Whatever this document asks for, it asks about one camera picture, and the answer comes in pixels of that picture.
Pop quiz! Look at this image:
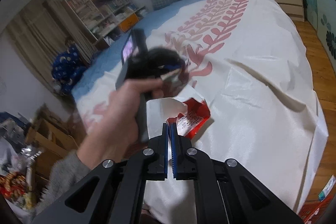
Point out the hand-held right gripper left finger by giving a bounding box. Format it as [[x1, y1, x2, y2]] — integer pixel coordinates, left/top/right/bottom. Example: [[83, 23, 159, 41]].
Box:
[[31, 123, 170, 224]]

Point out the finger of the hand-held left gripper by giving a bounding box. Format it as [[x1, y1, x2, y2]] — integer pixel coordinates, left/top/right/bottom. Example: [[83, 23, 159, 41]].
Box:
[[157, 55, 188, 75]]

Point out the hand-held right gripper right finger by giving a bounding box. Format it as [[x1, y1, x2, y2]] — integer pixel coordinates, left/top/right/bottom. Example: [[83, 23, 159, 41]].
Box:
[[169, 123, 305, 224]]

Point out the red white paper bag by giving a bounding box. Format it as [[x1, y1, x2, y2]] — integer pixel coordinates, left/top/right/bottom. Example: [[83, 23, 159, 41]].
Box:
[[146, 84, 212, 140]]

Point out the person's left forearm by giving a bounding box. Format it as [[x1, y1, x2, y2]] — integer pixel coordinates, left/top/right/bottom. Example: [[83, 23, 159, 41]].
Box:
[[31, 135, 121, 216]]

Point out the person's left hand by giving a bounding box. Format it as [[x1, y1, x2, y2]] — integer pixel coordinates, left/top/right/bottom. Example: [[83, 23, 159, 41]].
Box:
[[91, 79, 164, 155]]

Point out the white bookshelf with books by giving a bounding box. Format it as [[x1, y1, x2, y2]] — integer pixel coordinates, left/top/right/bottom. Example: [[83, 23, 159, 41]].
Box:
[[62, 0, 146, 56]]

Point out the blue star-print garment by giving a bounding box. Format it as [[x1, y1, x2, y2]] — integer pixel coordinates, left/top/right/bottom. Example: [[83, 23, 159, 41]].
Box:
[[51, 44, 87, 96]]

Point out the cream leaf-print cloth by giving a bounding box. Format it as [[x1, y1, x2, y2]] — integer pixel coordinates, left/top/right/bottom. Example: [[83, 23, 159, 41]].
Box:
[[76, 0, 330, 216]]

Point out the beige curtain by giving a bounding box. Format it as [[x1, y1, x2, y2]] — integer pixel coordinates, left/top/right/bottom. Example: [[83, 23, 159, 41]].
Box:
[[5, 0, 92, 93]]

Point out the wooden side cabinet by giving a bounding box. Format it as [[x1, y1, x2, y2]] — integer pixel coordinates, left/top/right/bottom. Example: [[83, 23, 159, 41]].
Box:
[[26, 106, 79, 180]]

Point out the light wooden nightstand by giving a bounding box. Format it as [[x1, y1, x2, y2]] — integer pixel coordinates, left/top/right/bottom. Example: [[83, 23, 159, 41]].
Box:
[[262, 0, 305, 22]]

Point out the pile of assorted clutter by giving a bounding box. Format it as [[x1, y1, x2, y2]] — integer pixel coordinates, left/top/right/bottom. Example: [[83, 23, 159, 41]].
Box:
[[0, 111, 40, 211]]

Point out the red plastic basket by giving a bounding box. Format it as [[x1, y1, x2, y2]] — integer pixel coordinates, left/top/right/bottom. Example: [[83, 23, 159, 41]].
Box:
[[299, 194, 336, 224]]

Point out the blue white tube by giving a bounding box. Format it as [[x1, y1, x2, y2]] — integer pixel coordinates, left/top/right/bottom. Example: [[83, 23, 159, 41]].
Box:
[[318, 177, 336, 201]]

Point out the floral sliding wardrobe door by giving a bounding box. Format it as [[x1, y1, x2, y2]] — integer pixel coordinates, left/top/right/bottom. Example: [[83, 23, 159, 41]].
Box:
[[286, 0, 336, 62]]

